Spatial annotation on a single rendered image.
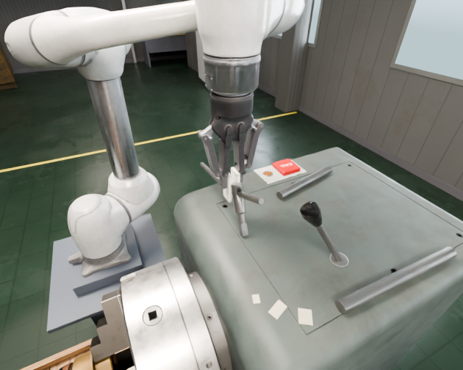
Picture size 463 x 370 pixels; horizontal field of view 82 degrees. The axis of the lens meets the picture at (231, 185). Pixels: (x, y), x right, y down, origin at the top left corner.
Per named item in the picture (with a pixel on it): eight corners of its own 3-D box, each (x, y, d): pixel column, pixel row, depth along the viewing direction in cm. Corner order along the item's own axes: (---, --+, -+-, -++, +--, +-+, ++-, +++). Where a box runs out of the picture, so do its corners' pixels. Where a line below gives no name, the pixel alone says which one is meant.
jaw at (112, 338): (151, 325, 58) (135, 274, 57) (153, 337, 54) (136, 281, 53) (96, 350, 54) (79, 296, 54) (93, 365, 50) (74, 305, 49)
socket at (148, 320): (162, 308, 49) (160, 302, 47) (166, 327, 47) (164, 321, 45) (143, 315, 48) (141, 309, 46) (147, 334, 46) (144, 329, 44)
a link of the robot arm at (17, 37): (12, 8, 54) (73, 4, 63) (-23, 20, 63) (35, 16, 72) (45, 75, 61) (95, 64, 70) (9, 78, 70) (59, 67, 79)
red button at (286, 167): (287, 163, 82) (288, 158, 81) (300, 173, 78) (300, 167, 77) (271, 168, 80) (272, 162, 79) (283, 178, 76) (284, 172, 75)
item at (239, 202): (250, 235, 56) (243, 183, 54) (242, 238, 56) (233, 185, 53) (246, 232, 58) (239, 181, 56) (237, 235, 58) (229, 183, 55)
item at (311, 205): (311, 215, 48) (316, 194, 45) (323, 227, 46) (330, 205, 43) (293, 222, 47) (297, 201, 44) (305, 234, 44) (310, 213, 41)
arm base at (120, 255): (70, 247, 113) (65, 238, 109) (125, 230, 120) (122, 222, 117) (70, 282, 99) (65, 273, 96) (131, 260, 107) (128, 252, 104)
